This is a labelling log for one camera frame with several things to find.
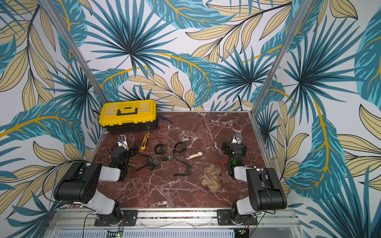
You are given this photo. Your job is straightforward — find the black coiled watch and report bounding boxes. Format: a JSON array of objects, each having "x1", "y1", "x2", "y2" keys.
[{"x1": 154, "y1": 144, "x2": 167, "y2": 156}]

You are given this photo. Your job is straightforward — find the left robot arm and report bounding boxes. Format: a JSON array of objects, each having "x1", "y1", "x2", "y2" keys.
[{"x1": 53, "y1": 144, "x2": 139, "y2": 226}]

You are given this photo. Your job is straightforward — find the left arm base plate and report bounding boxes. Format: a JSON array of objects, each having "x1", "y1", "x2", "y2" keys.
[{"x1": 94, "y1": 210, "x2": 138, "y2": 227}]

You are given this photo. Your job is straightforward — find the beige striped cloth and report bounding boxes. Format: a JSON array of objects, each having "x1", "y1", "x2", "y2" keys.
[{"x1": 201, "y1": 164, "x2": 222, "y2": 194}]

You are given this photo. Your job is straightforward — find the aluminium front rail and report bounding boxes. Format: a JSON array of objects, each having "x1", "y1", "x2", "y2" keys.
[{"x1": 44, "y1": 208, "x2": 306, "y2": 238}]

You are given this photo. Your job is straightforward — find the blue handled pliers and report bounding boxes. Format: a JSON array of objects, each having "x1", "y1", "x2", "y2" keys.
[{"x1": 158, "y1": 116, "x2": 173, "y2": 124}]

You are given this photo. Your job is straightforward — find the yellow utility knife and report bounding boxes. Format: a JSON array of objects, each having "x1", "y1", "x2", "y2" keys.
[{"x1": 140, "y1": 131, "x2": 150, "y2": 151}]

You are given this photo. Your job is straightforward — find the small olive watch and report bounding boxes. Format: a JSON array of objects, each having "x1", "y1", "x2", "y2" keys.
[{"x1": 161, "y1": 155, "x2": 174, "y2": 162}]

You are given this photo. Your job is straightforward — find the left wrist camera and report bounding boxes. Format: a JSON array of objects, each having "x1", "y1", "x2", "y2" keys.
[{"x1": 117, "y1": 134, "x2": 129, "y2": 149}]

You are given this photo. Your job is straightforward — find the black looped watch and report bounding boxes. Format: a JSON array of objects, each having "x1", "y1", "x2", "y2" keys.
[{"x1": 173, "y1": 141, "x2": 187, "y2": 154}]

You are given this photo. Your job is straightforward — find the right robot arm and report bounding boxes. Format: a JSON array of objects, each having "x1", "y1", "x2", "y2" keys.
[{"x1": 221, "y1": 142, "x2": 287, "y2": 225}]

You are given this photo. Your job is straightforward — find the yellow black toolbox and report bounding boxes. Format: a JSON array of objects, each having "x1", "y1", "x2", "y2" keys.
[{"x1": 99, "y1": 99, "x2": 158, "y2": 133}]

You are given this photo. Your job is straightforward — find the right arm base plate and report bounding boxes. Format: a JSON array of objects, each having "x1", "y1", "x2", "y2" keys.
[{"x1": 216, "y1": 209, "x2": 258, "y2": 226}]

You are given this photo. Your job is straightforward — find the cream strap watch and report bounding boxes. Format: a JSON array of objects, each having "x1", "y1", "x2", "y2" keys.
[{"x1": 186, "y1": 152, "x2": 203, "y2": 160}]

